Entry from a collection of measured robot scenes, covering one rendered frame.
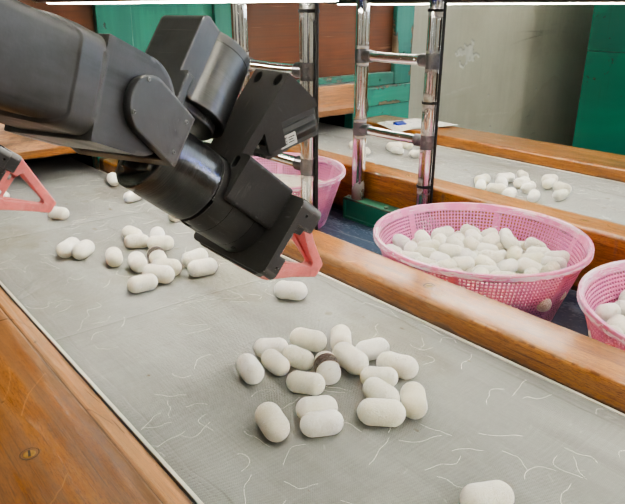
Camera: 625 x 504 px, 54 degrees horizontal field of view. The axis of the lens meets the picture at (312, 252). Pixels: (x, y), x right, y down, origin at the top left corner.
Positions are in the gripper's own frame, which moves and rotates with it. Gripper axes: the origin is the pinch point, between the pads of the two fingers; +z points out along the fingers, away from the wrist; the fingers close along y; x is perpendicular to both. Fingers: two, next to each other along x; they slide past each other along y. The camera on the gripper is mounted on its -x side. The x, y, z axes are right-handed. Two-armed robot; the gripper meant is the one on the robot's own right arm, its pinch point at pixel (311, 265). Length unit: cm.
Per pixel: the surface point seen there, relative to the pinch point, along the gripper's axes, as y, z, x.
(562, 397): -19.9, 12.5, -0.4
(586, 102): 110, 221, -158
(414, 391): -13.5, 2.9, 5.1
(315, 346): -2.2, 3.3, 6.1
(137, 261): 25.2, -0.2, 8.2
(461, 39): 148, 161, -145
